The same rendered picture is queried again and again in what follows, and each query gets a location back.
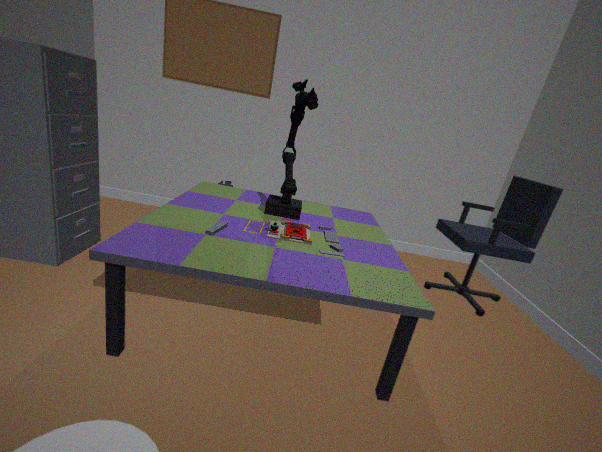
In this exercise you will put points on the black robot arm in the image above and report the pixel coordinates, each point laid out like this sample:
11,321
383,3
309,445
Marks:
289,187

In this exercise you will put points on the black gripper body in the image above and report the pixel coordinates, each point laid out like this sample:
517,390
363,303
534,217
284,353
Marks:
301,102

